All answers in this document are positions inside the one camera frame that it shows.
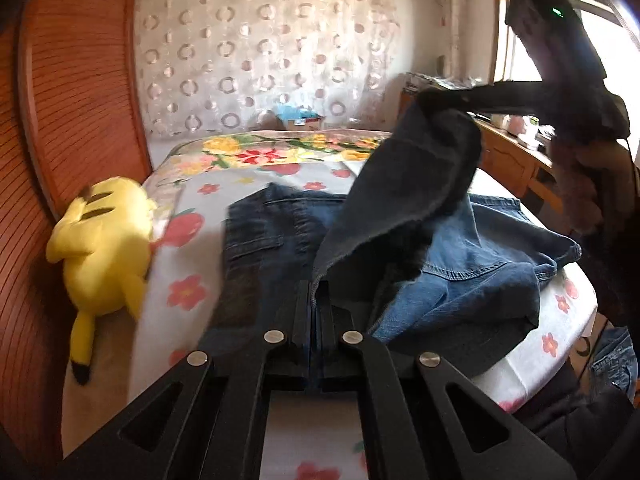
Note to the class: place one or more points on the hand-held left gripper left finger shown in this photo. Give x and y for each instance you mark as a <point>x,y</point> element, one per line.
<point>240,410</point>

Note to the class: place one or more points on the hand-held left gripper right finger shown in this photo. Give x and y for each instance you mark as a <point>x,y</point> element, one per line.
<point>395,410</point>

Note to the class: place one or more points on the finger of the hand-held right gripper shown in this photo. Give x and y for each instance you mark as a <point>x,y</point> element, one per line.
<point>505,97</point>

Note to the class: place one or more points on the blue denim pants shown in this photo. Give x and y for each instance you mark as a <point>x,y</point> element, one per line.
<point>415,195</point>
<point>612,360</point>

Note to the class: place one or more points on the person's right forearm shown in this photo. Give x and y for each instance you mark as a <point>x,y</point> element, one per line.
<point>617,230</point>

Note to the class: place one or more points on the person's right hand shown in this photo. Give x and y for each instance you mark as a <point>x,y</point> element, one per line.
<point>577,185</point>

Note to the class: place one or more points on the wooden cabinet counter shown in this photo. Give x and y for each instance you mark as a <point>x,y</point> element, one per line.
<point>510,155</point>

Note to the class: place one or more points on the strawberry print bed sheet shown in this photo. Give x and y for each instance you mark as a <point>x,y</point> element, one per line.
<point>180,320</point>

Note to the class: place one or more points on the cardboard box with blue bag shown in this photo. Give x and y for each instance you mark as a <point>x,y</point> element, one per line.
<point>300,119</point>

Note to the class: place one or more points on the yellow plush toy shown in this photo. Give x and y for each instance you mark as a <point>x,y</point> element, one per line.
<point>100,255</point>

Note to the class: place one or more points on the floral blanket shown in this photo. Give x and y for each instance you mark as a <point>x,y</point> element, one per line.
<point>260,152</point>

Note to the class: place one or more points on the circle print wall curtain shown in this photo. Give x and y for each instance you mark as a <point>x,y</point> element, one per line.
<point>260,55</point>

